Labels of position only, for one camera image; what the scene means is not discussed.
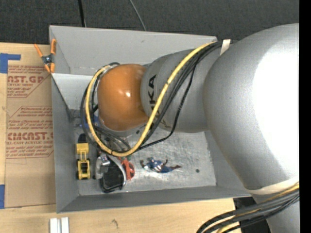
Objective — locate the grey metal bin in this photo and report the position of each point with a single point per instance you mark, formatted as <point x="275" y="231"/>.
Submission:
<point x="184" y="152"/>

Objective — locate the blue superhero toy figure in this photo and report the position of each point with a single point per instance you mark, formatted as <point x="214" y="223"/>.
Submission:
<point x="155" y="166"/>

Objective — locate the brown cardboard board, red print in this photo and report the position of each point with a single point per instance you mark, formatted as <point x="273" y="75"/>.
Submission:
<point x="26" y="173"/>

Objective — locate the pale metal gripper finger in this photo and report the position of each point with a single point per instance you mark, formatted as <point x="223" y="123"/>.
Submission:
<point x="102" y="169"/>

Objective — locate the yellow toy loader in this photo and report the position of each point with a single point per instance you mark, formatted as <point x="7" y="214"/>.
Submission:
<point x="83" y="167"/>

